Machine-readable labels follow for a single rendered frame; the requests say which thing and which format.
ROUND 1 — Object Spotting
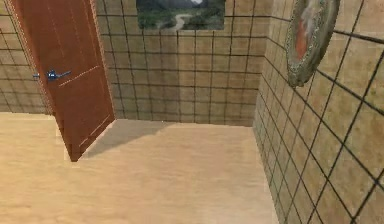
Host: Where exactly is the red-brown wooden room door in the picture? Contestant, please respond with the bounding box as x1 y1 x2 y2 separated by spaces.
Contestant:
7 0 116 163

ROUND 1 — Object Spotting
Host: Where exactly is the oval framed picture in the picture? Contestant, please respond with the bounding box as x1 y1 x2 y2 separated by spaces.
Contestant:
285 0 342 88

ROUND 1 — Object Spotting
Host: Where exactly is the landscape picture on wall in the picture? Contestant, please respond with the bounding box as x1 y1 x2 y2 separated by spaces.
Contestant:
135 0 227 31

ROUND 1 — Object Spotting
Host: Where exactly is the dark blue door handle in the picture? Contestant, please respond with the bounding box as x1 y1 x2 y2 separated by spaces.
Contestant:
32 69 72 82

